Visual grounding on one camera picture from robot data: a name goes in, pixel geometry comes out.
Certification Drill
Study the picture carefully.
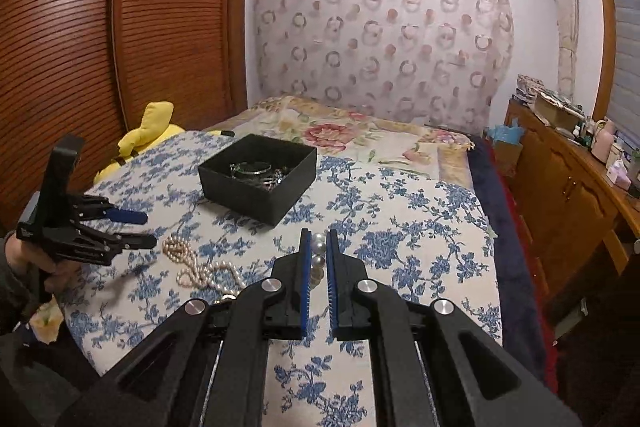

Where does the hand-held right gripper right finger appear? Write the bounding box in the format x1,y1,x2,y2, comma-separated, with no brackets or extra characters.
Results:
326,229,583,427

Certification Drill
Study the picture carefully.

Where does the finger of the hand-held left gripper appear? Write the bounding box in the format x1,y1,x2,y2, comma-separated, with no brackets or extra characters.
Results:
75,231,159,254
75,194,149,226

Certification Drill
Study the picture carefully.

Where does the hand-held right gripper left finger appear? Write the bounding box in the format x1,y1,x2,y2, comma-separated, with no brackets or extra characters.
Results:
55,229,314,427

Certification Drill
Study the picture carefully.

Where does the large pearl bracelet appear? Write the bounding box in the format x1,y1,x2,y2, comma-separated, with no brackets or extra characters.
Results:
310,232,328,292

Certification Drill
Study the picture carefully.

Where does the small pearl necklace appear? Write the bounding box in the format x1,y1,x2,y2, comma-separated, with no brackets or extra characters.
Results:
162,234,247,304

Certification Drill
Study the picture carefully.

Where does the black cardboard box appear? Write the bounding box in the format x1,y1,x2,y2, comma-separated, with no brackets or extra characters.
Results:
198,133,318,228

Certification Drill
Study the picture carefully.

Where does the brown bead bracelet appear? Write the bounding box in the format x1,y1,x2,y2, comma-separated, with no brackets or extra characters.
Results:
267,166,293,190

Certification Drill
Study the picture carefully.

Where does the silver bangle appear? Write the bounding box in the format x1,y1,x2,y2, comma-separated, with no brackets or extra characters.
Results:
229,161,275,179

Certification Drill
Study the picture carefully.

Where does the person's left hand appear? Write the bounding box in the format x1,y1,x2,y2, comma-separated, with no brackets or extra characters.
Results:
5,234,64,303

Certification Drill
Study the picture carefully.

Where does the blue floral bedsheet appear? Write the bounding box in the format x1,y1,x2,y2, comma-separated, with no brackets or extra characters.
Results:
55,129,503,427

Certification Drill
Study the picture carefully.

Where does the yellow plush toy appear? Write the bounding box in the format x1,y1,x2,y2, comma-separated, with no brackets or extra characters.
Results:
94,102,236,185

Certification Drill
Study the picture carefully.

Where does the pink floral blanket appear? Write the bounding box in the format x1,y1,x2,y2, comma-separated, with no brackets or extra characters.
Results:
202,94,476,180

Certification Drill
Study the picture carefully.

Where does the wooden louvered wardrobe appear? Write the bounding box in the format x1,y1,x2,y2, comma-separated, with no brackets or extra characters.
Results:
0,0,249,233

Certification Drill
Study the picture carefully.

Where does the dark blue blanket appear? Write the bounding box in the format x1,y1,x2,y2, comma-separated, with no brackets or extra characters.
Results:
467,134,548,383

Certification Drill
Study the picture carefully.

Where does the red blanket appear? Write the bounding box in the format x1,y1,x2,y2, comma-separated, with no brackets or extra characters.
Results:
492,147,560,394

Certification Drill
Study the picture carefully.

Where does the blue plastic bag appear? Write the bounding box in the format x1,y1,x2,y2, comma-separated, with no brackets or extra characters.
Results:
485,119,523,145

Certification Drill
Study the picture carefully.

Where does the wooden cabinet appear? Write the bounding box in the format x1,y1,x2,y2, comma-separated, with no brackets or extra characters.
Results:
502,97,640,308

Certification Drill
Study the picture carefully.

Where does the circle patterned curtain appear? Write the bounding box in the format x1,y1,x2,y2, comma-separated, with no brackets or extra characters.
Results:
252,0,516,132

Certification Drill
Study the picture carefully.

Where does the stack of papers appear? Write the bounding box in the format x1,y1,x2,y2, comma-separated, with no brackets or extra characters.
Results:
515,74,543,100

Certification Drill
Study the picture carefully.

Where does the pink thermos jug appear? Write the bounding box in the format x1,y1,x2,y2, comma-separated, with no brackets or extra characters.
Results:
591,118,616,162

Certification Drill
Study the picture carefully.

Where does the pink tissue box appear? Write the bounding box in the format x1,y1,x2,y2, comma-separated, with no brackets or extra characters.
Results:
606,159,630,185

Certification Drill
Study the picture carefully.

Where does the beige window curtain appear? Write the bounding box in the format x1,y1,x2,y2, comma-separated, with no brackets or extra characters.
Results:
544,0,581,92

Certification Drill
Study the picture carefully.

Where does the grey window blind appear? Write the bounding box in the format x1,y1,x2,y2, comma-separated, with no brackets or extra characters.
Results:
612,0,640,142

